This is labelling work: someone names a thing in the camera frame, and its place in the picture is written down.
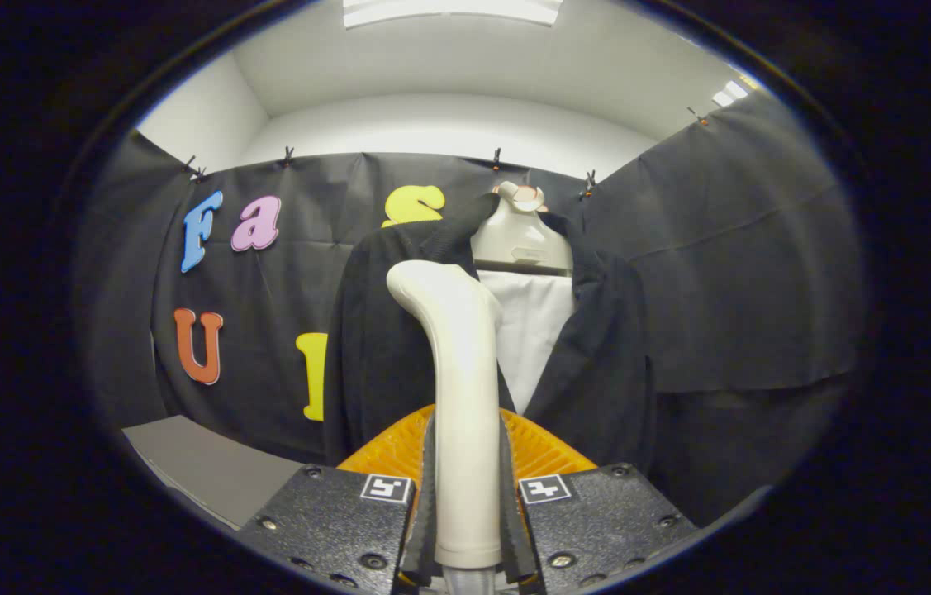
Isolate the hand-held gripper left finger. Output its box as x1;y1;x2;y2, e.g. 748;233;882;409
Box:
235;403;439;595

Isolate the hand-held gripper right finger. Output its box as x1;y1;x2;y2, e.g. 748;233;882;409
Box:
498;407;699;594

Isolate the white garment steamer wand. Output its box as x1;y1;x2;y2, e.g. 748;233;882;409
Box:
387;259;507;595

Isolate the black jacket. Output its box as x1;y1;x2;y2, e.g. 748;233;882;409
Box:
323;192;658;476

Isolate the white shirt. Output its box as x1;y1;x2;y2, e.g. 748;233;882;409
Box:
477;269;577;414

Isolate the grey cabinet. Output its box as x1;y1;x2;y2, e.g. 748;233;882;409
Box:
122;415;305;531

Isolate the black backdrop cloth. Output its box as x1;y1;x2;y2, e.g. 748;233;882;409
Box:
77;87;867;530

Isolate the white plastic hanger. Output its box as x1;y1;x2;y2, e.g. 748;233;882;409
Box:
469;182;575;276

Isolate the row of backdrop clips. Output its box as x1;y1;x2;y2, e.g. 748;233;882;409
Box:
183;106;712;201

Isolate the small ceiling light panel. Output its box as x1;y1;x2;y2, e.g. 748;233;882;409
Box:
711;79;751;108

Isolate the large ceiling light panel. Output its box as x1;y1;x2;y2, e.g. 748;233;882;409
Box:
341;0;565;30

